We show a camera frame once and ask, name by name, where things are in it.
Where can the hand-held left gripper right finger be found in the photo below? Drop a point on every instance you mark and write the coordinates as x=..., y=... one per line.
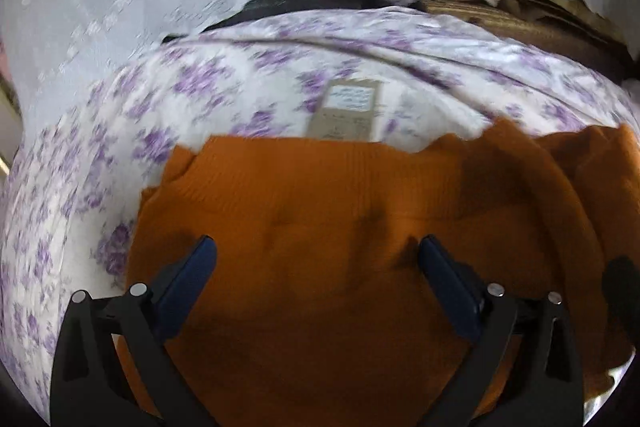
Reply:
x=450, y=292

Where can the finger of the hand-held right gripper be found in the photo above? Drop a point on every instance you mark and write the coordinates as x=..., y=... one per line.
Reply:
x=622, y=292

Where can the orange knit sweater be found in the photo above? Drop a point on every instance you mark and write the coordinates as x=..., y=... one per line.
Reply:
x=350, y=257

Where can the purple floral bedsheet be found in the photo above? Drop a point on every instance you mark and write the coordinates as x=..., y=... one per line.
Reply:
x=150, y=107

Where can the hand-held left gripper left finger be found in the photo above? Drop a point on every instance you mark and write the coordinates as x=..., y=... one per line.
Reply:
x=186, y=284

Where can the cardboard clothing tag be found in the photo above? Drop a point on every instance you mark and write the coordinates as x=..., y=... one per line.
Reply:
x=345, y=112

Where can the brown folded blankets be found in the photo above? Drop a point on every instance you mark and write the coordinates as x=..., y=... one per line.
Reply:
x=530, y=17

